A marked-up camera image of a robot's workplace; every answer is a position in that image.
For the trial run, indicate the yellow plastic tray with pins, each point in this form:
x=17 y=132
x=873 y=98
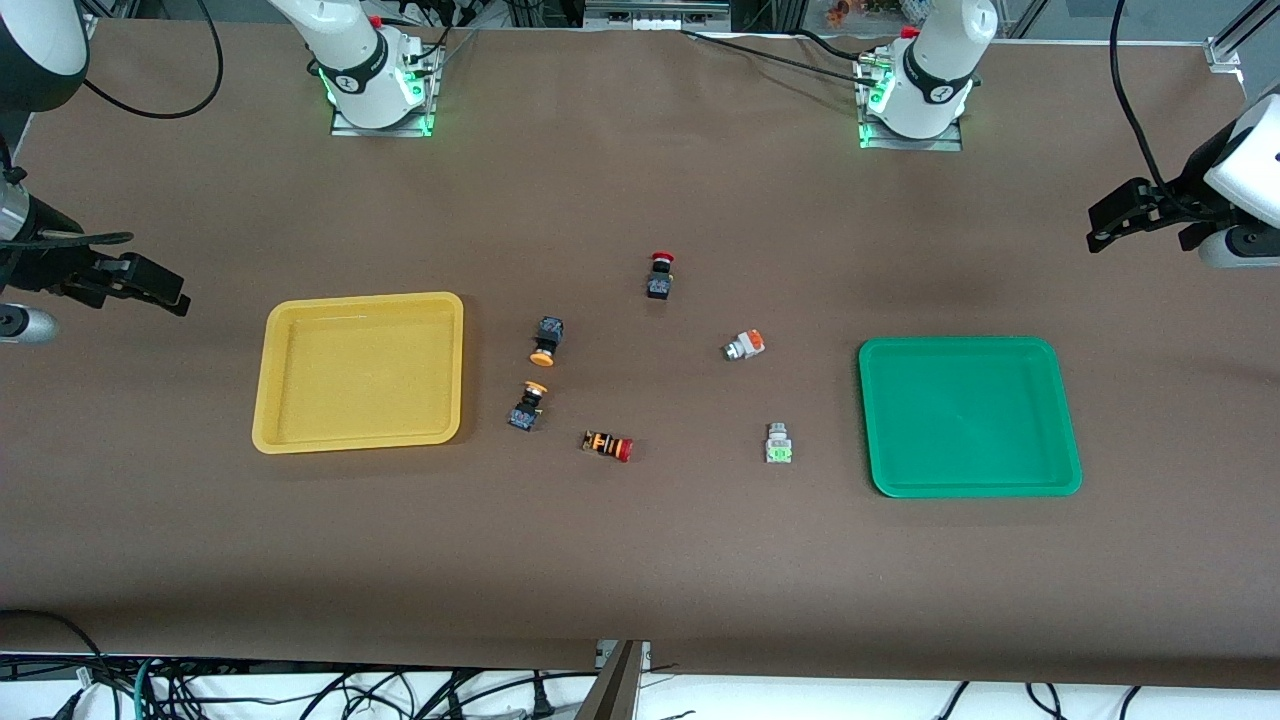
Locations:
x=360 y=400

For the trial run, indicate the green plastic tray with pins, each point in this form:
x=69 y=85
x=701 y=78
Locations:
x=965 y=420

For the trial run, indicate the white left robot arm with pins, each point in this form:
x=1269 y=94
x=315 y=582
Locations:
x=940 y=75

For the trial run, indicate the aluminium frame profile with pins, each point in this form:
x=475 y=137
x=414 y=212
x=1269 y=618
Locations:
x=1235 y=40

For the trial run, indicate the red mushroom button black body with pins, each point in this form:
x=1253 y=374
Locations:
x=658 y=286

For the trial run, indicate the grey metal beam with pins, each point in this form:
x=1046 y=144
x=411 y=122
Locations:
x=612 y=695

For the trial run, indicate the silver rail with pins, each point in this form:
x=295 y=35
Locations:
x=655 y=12

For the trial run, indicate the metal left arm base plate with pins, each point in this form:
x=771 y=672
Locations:
x=870 y=135

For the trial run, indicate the silver metal bracket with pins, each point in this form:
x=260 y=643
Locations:
x=645 y=652

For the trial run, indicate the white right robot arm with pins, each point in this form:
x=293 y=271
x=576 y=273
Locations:
x=355 y=70

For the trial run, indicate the red button orange striped body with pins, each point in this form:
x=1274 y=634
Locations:
x=605 y=444

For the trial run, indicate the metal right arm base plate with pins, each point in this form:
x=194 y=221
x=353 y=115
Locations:
x=425 y=100

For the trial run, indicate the green square button grey body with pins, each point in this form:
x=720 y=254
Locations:
x=778 y=446

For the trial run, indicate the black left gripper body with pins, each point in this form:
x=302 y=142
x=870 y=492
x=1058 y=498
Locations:
x=1178 y=205

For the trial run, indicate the grey button orange back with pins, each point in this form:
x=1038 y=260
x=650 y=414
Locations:
x=741 y=348

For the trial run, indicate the yellow push button black body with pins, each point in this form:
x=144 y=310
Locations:
x=524 y=413
x=549 y=331

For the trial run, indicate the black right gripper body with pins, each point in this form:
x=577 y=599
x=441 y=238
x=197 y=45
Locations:
x=42 y=262

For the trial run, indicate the brown table cover sheet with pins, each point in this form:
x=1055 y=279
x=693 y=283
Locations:
x=640 y=560

